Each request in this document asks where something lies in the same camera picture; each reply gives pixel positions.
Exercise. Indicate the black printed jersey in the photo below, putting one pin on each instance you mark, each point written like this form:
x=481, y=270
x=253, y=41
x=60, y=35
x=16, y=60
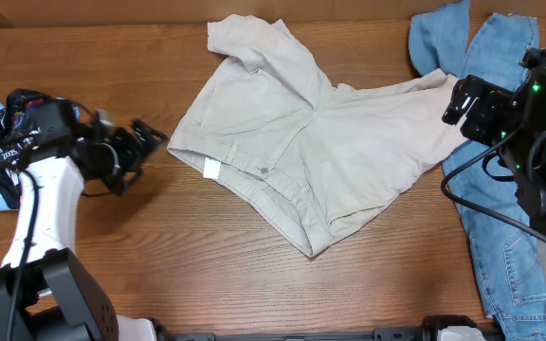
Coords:
x=49, y=160

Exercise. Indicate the beige shorts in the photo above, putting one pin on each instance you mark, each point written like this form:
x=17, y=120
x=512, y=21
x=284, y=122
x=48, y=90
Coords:
x=317, y=160

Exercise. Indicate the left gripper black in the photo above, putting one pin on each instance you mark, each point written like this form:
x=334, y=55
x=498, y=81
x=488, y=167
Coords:
x=121, y=136

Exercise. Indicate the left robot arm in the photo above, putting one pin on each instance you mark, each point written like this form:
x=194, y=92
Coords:
x=45, y=291

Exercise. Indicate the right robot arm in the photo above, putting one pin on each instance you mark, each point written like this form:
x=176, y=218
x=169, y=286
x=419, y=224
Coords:
x=523, y=152

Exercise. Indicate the blue denim jeans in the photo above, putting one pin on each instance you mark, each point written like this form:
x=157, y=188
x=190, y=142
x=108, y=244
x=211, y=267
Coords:
x=506, y=264

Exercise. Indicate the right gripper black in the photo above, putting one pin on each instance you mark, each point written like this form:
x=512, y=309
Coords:
x=488, y=99

